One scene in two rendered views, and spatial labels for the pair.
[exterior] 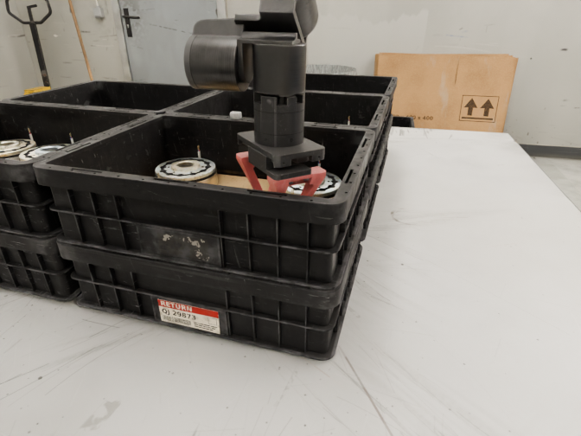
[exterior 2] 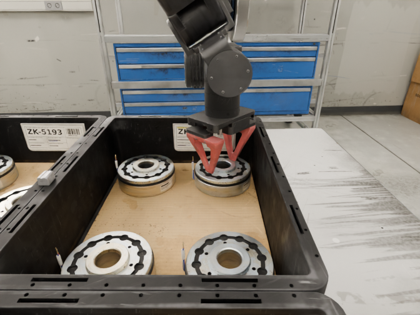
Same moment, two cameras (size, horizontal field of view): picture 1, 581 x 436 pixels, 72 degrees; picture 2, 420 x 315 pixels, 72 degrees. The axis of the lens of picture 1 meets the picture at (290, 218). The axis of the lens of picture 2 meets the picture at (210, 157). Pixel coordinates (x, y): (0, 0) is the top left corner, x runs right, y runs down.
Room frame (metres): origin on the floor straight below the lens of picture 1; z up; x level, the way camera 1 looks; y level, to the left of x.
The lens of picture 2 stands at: (0.60, 0.44, 1.12)
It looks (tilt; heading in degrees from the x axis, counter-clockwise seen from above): 28 degrees down; 254
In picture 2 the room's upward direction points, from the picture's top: straight up
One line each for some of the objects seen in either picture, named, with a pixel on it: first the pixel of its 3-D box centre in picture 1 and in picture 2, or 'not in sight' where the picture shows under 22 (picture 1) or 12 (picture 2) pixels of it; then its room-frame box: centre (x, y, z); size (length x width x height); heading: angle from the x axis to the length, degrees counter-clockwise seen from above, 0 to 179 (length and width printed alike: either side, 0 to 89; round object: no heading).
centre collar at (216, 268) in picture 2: not in sight; (229, 259); (0.51, 0.22, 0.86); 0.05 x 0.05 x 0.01
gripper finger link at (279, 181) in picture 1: (286, 187); (228, 139); (0.44, 0.01, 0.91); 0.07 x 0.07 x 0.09; 31
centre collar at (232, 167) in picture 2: not in sight; (222, 165); (0.45, 0.01, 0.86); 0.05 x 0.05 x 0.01
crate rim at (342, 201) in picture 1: (224, 153); (173, 171); (0.55, 0.09, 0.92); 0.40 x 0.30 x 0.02; 73
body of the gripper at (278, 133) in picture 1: (278, 124); (222, 102); (0.45, 0.01, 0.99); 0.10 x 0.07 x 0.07; 31
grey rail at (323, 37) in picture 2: not in sight; (218, 37); (-0.10, -1.73, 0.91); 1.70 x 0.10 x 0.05; 167
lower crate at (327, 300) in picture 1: (232, 246); not in sight; (0.55, 0.09, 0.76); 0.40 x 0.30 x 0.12; 73
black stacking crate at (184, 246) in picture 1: (226, 185); (175, 200); (0.55, 0.09, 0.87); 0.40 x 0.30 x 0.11; 73
